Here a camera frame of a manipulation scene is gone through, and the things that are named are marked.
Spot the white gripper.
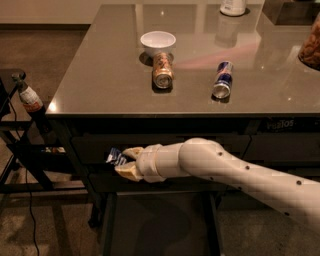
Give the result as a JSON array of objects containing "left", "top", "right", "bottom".
[{"left": 115, "top": 144, "right": 165, "bottom": 183}]

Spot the blue rxbar blueberry wrapper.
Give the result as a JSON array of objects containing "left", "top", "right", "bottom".
[{"left": 106, "top": 147, "right": 127, "bottom": 166}]

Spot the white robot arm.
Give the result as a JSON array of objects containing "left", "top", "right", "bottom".
[{"left": 115, "top": 138, "right": 320, "bottom": 233}]

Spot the middle left drawer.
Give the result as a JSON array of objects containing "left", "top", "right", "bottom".
[{"left": 88, "top": 171, "right": 227, "bottom": 193}]

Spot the top left drawer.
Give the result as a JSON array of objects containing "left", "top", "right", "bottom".
[{"left": 71, "top": 133, "right": 250, "bottom": 164}]

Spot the open bottom drawer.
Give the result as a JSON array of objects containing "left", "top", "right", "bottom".
[{"left": 99, "top": 191, "right": 225, "bottom": 256}]

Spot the top right drawer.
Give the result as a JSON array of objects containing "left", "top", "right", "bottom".
[{"left": 243, "top": 133, "right": 320, "bottom": 166}]

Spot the dark counter cabinet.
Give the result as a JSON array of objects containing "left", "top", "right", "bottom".
[{"left": 47, "top": 3, "right": 320, "bottom": 256}]

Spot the gold soda can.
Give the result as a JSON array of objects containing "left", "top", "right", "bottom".
[{"left": 152, "top": 53, "right": 173, "bottom": 89}]

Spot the dark side stand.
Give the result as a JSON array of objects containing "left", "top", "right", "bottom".
[{"left": 0, "top": 68, "right": 85, "bottom": 194}]

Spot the blue red bull can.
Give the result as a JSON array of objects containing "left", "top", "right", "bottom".
[{"left": 212, "top": 61, "right": 233, "bottom": 99}]

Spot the cola bottle with label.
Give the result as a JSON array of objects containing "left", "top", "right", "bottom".
[{"left": 12, "top": 73, "right": 52, "bottom": 134}]

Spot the white ceramic bowl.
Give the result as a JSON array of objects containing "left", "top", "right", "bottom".
[{"left": 140, "top": 31, "right": 176, "bottom": 57}]

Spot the cheetos snack bag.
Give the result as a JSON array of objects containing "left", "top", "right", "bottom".
[{"left": 260, "top": 118, "right": 320, "bottom": 133}]

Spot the white plastic bottle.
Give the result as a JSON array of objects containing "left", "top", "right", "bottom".
[{"left": 220, "top": 0, "right": 246, "bottom": 17}]

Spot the black cable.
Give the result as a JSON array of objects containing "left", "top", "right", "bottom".
[{"left": 8, "top": 99, "right": 41, "bottom": 256}]

